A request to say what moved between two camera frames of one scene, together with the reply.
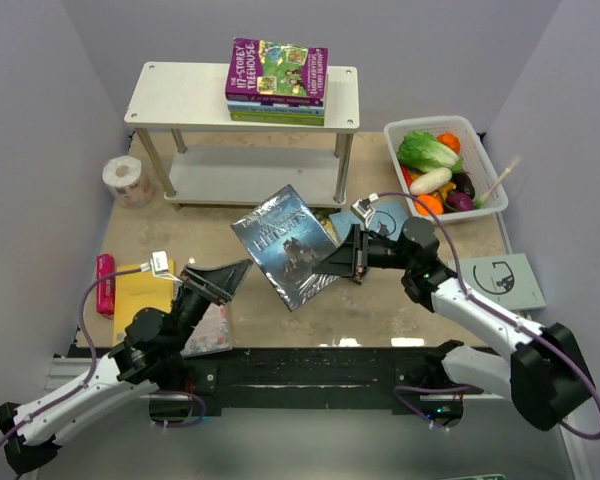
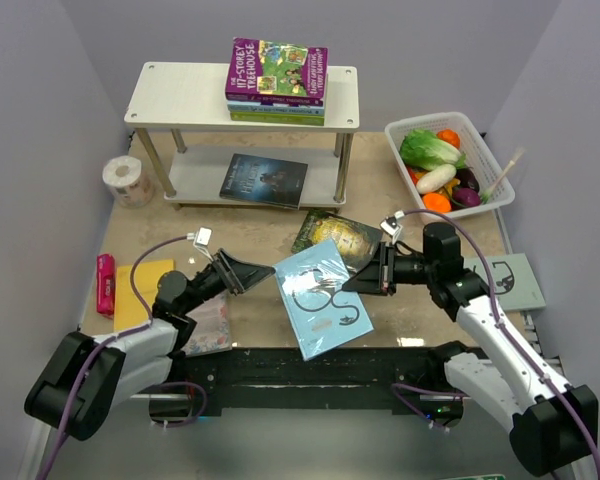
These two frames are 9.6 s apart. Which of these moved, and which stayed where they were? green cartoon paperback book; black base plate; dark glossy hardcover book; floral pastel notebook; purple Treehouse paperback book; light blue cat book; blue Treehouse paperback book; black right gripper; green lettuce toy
Moved: black right gripper; light blue cat book; dark glossy hardcover book
Stayed: green lettuce toy; floral pastel notebook; purple Treehouse paperback book; green cartoon paperback book; black base plate; blue Treehouse paperback book
